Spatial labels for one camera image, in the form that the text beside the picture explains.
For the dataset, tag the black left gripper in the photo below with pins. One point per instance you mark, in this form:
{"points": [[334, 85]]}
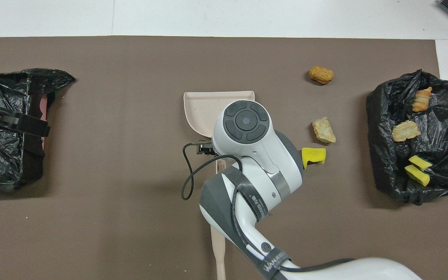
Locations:
{"points": [[0, 116]]}

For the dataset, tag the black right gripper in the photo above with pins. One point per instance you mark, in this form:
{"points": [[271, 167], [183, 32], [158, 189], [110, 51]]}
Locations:
{"points": [[205, 147]]}

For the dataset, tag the beige plastic dustpan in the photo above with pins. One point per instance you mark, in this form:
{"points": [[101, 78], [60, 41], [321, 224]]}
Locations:
{"points": [[200, 109]]}

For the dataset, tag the yellow sponge piece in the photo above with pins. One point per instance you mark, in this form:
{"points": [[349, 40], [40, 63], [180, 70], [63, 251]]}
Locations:
{"points": [[312, 154], [417, 175], [419, 161]]}

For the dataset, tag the pale bread chunk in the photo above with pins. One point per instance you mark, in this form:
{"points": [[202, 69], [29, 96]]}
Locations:
{"points": [[405, 131], [323, 130]]}

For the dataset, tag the brown fried nugget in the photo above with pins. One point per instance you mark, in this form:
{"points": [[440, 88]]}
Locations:
{"points": [[321, 74]]}

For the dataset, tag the striped orange croissant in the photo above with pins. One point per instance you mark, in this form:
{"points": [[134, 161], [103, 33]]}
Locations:
{"points": [[421, 99]]}

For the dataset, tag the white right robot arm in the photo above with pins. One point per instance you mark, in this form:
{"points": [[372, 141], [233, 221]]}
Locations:
{"points": [[255, 163]]}

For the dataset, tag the pink plastic bin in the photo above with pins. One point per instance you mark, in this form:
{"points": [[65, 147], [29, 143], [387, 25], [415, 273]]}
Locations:
{"points": [[43, 107]]}

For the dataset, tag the black trash bag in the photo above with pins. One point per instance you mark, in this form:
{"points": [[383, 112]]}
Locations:
{"points": [[2, 163], [387, 163]]}

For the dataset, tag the brown table mat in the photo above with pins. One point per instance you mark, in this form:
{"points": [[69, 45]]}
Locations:
{"points": [[111, 77]]}

